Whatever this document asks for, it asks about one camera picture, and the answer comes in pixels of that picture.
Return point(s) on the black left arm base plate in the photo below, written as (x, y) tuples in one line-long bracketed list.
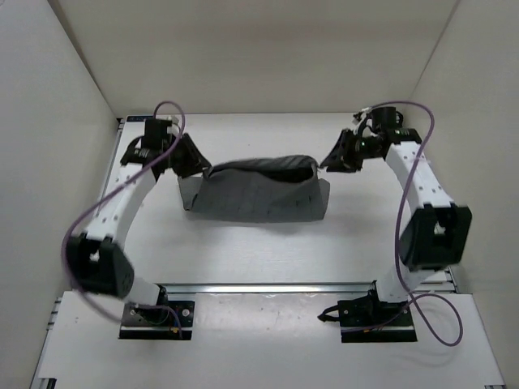
[(138, 324)]

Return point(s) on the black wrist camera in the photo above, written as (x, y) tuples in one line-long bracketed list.
[(378, 119), (156, 131)]

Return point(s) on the left blue corner label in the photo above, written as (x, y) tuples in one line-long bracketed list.
[(137, 118)]

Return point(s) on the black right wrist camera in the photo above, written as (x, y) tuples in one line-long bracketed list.
[(378, 119)]

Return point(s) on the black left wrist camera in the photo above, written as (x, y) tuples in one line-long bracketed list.
[(156, 131)]

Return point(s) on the grey pleated skirt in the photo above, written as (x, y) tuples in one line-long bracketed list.
[(284, 189)]

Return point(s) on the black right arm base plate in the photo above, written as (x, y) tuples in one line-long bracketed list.
[(368, 320)]

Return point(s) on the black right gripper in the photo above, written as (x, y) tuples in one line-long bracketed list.
[(340, 160)]

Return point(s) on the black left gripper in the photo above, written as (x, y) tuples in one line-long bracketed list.
[(191, 166)]

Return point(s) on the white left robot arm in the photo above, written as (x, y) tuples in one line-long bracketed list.
[(94, 259)]

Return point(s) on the aluminium front table rail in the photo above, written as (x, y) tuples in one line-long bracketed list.
[(266, 288)]

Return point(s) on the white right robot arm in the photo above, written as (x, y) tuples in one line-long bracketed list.
[(434, 237)]

